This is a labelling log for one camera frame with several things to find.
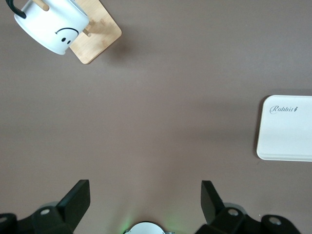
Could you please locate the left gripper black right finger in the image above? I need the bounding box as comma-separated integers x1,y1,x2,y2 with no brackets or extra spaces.
197,180,301,234

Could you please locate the cream plastic tray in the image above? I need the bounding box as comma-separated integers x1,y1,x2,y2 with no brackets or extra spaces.
256,95,312,161

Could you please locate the wooden cup rack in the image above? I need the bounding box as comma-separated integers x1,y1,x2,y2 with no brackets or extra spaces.
34,0,122,65

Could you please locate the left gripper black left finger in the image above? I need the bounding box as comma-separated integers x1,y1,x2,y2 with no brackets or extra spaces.
0,179,91,234

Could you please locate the white smiley mug black handle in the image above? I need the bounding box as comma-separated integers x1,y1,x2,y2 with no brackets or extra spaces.
7,0,90,56

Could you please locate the brown table mat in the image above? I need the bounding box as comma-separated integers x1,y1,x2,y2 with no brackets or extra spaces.
0,0,312,234

